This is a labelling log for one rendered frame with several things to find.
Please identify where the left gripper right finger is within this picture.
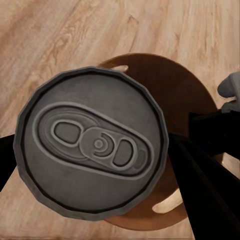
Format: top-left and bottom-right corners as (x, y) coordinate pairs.
(167, 133), (240, 240)

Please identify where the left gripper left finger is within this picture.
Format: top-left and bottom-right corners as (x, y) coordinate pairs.
(0, 134), (17, 192)

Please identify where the can of soda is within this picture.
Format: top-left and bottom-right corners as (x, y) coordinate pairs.
(13, 65), (170, 222)

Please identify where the trash can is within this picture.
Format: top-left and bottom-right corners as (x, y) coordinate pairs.
(96, 52), (226, 231)

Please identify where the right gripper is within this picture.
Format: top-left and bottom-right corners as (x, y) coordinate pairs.
(188, 110), (240, 160)

